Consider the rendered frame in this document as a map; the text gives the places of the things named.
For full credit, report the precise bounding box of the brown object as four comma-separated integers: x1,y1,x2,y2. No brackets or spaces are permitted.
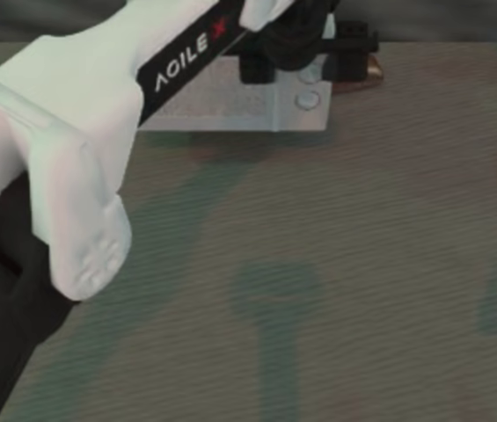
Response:
332,55,384,95

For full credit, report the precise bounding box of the camouflage table cloth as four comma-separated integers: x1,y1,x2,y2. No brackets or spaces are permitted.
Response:
0,41,497,422

